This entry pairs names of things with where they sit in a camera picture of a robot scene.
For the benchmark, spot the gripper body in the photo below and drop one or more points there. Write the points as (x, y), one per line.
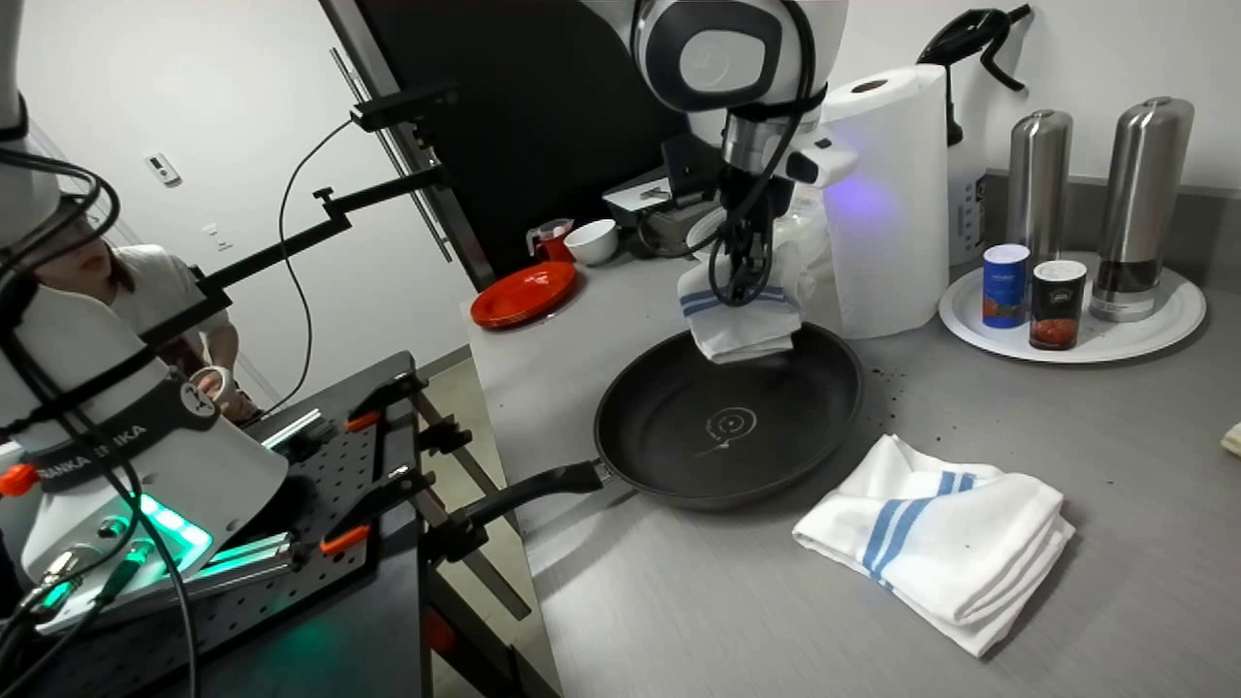
(758, 199)

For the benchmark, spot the white towel with blue stripes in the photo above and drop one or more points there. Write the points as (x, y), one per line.
(742, 325)
(960, 543)

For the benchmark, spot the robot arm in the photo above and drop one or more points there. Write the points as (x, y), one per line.
(107, 388)

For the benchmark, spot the paper towel roll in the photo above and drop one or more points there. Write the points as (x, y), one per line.
(887, 213)

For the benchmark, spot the black frying pan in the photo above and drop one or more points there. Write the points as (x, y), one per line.
(727, 427)

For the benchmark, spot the grey countertop appliance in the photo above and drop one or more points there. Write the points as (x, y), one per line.
(645, 208)

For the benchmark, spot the white bowl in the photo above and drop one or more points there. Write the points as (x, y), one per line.
(591, 242)

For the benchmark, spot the clear jug with red lid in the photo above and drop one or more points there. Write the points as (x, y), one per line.
(553, 242)

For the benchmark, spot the red plate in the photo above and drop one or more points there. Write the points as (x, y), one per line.
(524, 294)

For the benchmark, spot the spray bottle with black head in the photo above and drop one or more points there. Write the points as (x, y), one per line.
(965, 39)

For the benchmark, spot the blue spice can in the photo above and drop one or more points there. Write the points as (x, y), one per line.
(1004, 291)

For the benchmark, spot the short steel grinder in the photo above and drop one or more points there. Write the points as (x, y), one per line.
(1037, 174)

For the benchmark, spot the black spice can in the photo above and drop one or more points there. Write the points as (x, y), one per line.
(1057, 310)

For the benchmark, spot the tall steel grinder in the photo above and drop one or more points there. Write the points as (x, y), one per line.
(1139, 194)

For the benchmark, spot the round white tray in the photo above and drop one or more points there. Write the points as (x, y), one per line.
(1115, 334)

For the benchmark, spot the black clamp with orange trigger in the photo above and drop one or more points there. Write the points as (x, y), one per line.
(388, 397)
(388, 504)

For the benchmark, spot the pale yellow sponge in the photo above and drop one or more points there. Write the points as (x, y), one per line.
(1233, 439)

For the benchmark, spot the hand controller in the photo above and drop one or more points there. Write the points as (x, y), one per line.
(210, 383)

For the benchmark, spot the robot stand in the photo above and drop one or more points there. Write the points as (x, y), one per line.
(330, 601)

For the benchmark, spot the person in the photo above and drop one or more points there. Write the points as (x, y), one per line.
(155, 286)

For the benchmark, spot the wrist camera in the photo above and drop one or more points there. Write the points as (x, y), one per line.
(690, 165)

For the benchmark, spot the camera on mount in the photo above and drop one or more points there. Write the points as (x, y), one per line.
(291, 237)

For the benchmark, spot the wall switch plate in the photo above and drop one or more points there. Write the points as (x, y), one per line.
(217, 237)

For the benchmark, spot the wall thermostat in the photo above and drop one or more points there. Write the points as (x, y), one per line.
(163, 170)

